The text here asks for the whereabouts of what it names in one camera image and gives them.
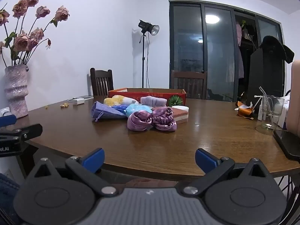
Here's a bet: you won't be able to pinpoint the orange wrapper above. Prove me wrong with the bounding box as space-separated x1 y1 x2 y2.
234 101 256 119

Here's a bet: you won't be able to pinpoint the yellow and white plush toy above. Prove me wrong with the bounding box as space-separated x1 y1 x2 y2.
103 95 139 106

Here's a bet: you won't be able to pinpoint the yellow crumbs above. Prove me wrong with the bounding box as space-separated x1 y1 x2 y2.
45 103 70 110

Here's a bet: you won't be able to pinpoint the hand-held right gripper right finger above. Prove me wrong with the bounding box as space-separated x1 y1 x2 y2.
183 148 275 197

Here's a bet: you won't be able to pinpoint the pale pink object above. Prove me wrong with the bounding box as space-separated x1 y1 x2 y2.
288 60 300 135

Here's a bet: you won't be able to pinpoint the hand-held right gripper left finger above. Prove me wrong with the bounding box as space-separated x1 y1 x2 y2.
25 148 118 197

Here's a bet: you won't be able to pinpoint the person's blue pants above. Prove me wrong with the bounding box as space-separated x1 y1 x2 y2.
0 172 24 225

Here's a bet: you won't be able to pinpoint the purple drawstring pouch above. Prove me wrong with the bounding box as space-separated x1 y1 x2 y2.
91 101 127 122

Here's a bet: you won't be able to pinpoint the brown layered sponge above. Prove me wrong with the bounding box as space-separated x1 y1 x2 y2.
174 110 189 124

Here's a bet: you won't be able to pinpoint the hanging clothes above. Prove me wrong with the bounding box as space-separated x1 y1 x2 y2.
235 21 256 79

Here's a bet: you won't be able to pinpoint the white tissue pack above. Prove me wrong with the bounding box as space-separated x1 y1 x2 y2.
280 91 291 129

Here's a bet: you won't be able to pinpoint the studio light on tripod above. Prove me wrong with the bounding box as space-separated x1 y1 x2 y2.
138 19 160 89

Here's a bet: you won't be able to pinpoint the red cardboard box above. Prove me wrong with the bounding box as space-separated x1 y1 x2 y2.
108 88 187 106

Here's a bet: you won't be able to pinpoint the dark wooden chair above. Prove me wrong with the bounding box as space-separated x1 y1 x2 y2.
171 70 208 99
90 67 114 96

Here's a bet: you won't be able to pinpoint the black jacket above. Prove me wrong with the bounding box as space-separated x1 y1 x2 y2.
259 36 295 64

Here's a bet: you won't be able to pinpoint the black phone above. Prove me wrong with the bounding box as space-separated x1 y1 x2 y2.
273 129 300 162

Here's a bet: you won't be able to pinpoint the sliding glass door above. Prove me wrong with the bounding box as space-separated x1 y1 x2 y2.
169 0 290 102

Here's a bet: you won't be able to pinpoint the lavender fluffy towel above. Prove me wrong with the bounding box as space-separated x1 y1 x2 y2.
140 96 168 108

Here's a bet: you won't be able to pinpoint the glass cup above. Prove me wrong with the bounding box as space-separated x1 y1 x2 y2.
255 95 285 135

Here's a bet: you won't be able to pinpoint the white charging cable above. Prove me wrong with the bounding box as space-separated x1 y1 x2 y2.
67 96 94 103

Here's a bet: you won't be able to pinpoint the black monitor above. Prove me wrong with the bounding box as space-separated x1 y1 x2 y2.
247 48 286 99

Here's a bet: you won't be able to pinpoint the clear glass straw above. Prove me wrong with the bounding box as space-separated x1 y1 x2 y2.
259 87 274 122

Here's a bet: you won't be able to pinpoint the light blue fluffy cloth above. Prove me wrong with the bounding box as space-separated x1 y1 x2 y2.
125 103 153 117

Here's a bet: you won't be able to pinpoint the blue packet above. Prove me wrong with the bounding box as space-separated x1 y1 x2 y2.
112 104 128 115

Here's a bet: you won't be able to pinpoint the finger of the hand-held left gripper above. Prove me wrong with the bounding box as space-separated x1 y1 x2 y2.
0 124 43 143
0 115 17 127

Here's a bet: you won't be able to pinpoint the white plastic holder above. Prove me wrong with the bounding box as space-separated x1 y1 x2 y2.
254 95 266 121

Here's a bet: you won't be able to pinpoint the purple satin bow headband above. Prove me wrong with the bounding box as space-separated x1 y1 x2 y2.
127 106 177 133

